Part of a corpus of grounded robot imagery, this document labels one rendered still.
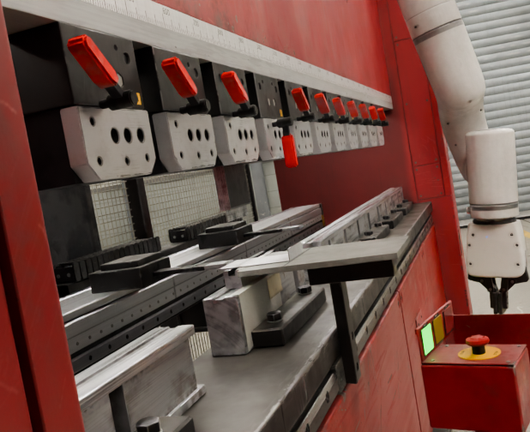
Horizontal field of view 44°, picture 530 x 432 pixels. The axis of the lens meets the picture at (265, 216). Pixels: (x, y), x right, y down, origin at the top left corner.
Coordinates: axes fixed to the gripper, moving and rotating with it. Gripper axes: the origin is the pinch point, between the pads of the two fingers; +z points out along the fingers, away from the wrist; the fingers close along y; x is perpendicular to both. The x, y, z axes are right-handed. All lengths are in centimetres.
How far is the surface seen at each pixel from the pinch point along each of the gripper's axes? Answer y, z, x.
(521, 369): 5.6, 8.5, -11.0
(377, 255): -10.6, -14.5, -29.5
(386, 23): -88, -82, 184
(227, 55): -36, -48, -28
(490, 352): 0.3, 6.4, -9.7
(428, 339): -10.0, 4.5, -11.3
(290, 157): -35.0, -29.9, -10.8
